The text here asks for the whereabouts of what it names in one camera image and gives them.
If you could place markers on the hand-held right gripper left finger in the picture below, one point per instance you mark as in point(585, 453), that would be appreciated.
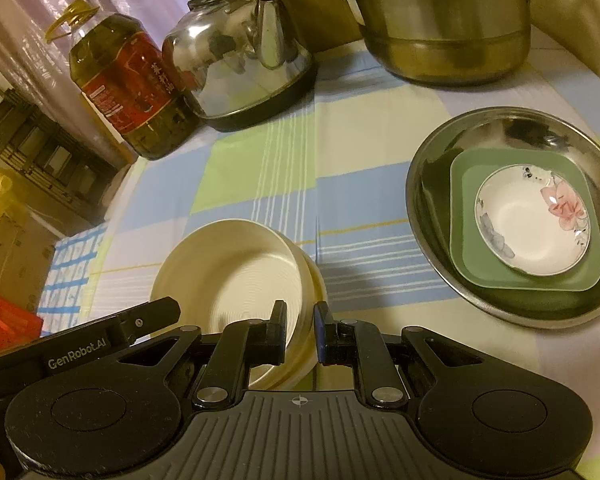
point(276, 335)

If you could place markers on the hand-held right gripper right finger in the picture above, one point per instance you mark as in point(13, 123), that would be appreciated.
point(322, 334)

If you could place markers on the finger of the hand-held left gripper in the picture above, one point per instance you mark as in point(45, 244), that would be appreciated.
point(145, 320)

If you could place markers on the cream ribbed bowl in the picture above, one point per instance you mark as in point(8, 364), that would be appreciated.
point(240, 270)

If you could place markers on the green square plate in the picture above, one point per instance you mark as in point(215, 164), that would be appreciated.
point(467, 260)

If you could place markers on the large shallow steel basin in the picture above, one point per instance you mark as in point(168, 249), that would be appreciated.
point(432, 185)

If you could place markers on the small floral dish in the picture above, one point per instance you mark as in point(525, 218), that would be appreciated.
point(525, 225)

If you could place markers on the red crate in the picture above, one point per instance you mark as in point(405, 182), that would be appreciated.
point(7, 325)

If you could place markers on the cardboard box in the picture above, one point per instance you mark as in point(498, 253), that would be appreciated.
point(15, 255)

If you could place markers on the checked tablecloth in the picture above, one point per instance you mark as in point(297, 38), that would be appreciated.
point(360, 170)

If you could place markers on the cooking oil bottle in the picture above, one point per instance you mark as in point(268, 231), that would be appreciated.
point(130, 90)

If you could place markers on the stainless steel kettle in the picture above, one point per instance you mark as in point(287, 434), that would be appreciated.
point(230, 70)

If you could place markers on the stainless steel steamer pot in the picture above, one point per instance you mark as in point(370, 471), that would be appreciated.
point(445, 25)

